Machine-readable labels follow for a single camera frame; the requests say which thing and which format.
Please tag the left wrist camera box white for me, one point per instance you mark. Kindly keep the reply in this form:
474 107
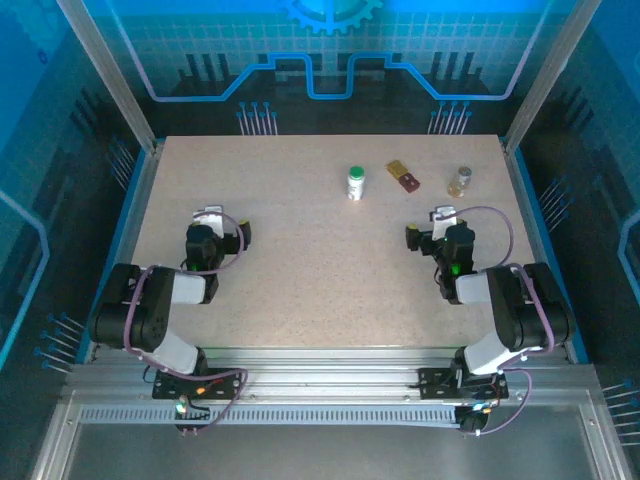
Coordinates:
210 220

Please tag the aluminium frame post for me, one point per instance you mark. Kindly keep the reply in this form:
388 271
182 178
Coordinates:
550 75
110 75

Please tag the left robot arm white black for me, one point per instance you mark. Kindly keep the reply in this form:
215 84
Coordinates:
187 289

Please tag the yellow and red pill organizer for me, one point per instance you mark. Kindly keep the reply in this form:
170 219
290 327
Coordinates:
402 176

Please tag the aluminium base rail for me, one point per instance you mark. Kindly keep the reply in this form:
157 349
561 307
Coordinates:
325 367

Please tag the white pill bottle green cap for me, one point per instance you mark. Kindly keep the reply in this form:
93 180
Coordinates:
355 185

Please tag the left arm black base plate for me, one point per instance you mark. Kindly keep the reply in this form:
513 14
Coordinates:
220 382

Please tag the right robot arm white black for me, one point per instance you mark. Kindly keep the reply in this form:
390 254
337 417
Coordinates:
472 290

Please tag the left table side rail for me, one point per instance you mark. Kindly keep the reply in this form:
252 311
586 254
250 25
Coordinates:
137 210

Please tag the right table side rail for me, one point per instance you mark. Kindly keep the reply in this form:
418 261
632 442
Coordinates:
530 225

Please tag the left aluminium frame post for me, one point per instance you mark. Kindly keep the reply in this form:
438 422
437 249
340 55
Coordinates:
110 75

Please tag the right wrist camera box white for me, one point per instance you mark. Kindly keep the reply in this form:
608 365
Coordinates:
442 220

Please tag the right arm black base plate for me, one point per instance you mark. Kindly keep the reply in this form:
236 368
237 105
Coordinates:
435 382

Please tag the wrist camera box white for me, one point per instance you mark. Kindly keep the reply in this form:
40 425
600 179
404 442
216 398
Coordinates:
210 220
442 220

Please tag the table side rail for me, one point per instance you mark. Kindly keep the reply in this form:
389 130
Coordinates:
530 225
137 210

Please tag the right aluminium frame post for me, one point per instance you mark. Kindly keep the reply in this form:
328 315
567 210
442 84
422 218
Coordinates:
550 75

